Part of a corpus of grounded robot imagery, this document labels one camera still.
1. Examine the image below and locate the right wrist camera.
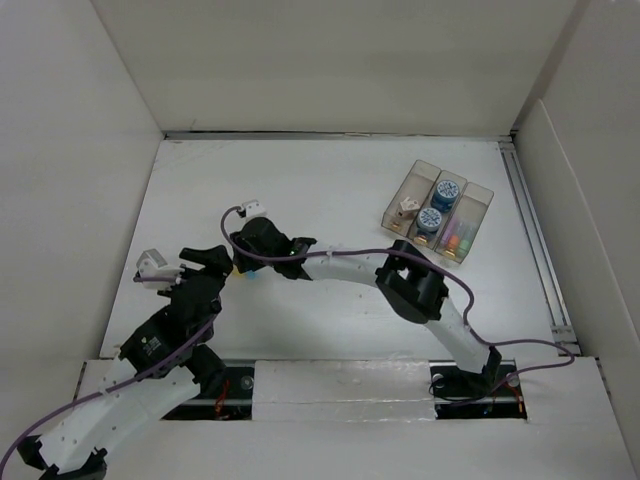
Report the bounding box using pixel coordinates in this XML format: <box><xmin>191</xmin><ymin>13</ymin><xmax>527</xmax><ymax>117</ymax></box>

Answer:
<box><xmin>238</xmin><ymin>200</ymin><xmax>267</xmax><ymax>220</ymax></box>

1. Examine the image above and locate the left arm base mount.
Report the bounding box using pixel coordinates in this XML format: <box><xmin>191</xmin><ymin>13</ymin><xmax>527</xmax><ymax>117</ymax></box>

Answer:
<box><xmin>162</xmin><ymin>345</ymin><xmax>255</xmax><ymax>421</ymax></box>

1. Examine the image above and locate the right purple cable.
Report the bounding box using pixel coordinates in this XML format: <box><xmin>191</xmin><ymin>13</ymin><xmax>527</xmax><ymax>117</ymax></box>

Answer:
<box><xmin>220</xmin><ymin>204</ymin><xmax>576</xmax><ymax>401</ymax></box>

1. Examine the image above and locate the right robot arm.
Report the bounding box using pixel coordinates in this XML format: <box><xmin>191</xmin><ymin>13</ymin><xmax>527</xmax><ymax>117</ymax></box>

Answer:
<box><xmin>224</xmin><ymin>217</ymin><xmax>502</xmax><ymax>398</ymax></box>

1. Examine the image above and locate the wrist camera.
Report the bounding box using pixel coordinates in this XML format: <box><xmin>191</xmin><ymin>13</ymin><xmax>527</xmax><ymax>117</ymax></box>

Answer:
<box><xmin>133</xmin><ymin>249</ymin><xmax>182</xmax><ymax>291</ymax></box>
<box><xmin>238</xmin><ymin>200</ymin><xmax>267</xmax><ymax>220</ymax></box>

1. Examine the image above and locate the purple highlighter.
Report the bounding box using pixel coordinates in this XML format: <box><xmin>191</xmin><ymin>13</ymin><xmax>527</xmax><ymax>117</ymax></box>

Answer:
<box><xmin>440</xmin><ymin>223</ymin><xmax>456</xmax><ymax>244</ymax></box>

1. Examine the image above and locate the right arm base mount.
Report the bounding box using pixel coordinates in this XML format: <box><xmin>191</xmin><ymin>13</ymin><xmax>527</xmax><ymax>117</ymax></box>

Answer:
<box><xmin>428</xmin><ymin>361</ymin><xmax>528</xmax><ymax>421</ymax></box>

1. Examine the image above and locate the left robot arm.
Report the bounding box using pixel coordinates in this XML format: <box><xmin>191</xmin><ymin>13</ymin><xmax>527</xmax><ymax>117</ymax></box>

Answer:
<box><xmin>13</xmin><ymin>245</ymin><xmax>233</xmax><ymax>479</ymax></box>

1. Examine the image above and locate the clear three-compartment organizer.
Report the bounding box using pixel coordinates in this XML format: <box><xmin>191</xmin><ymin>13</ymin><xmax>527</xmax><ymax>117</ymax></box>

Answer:
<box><xmin>381</xmin><ymin>160</ymin><xmax>494</xmax><ymax>264</ymax></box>

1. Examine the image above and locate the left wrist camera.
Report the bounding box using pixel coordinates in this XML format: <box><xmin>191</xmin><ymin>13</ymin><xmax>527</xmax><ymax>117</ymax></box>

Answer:
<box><xmin>133</xmin><ymin>249</ymin><xmax>182</xmax><ymax>291</ymax></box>

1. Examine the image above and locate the green highlighter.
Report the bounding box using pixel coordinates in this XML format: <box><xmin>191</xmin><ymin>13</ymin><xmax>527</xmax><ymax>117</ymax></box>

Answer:
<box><xmin>458</xmin><ymin>224</ymin><xmax>475</xmax><ymax>257</ymax></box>

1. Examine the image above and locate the orange highlighter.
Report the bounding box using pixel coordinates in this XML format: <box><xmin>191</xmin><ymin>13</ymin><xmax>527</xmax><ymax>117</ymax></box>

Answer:
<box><xmin>446</xmin><ymin>223</ymin><xmax>464</xmax><ymax>256</ymax></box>

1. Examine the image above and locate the blue white round jar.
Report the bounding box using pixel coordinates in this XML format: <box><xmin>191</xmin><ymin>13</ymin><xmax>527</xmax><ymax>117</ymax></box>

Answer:
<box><xmin>416</xmin><ymin>207</ymin><xmax>442</xmax><ymax>236</ymax></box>

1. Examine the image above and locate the aluminium rail right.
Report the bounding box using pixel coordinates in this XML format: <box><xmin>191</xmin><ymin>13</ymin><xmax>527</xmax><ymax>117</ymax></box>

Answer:
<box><xmin>499</xmin><ymin>141</ymin><xmax>582</xmax><ymax>356</ymax></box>

